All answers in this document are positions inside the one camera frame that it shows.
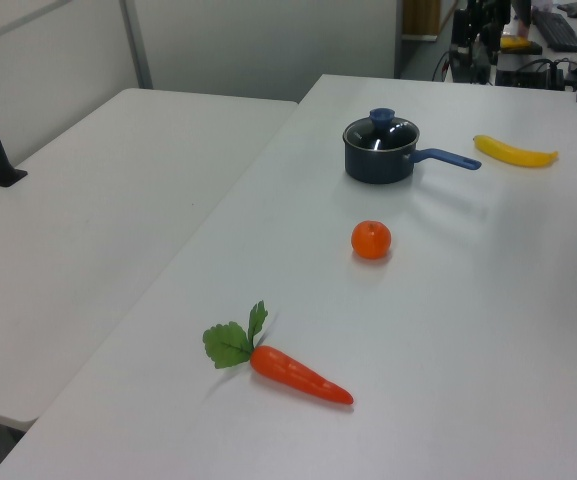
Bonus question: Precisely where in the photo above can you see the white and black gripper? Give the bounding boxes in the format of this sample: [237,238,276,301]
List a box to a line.
[450,8,474,57]

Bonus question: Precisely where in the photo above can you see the glass lid with blue knob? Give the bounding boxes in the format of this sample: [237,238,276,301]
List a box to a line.
[344,107,420,152]

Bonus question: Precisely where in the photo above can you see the brown wooden panel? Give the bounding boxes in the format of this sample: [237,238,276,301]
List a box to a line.
[401,0,442,40]

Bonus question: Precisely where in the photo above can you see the black computer keyboard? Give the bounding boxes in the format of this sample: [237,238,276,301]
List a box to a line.
[531,8,577,51]

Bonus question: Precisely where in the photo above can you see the yellow toy banana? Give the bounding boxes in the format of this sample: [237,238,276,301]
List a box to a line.
[471,133,560,169]

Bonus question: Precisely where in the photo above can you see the dark blue saucepan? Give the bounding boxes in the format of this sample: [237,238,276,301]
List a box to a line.
[342,127,483,185]

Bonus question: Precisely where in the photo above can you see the orange toy mandarin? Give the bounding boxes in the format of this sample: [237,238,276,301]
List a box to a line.
[350,219,393,260]

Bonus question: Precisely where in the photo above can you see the toy carrot with green leaves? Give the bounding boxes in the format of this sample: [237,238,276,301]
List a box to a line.
[202,299,355,407]

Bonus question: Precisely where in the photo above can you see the black electronics box with cables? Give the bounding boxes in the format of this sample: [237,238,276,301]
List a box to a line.
[495,58,569,91]

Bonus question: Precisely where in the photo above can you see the grey metal partition post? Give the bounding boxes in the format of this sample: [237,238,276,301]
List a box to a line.
[119,0,154,91]

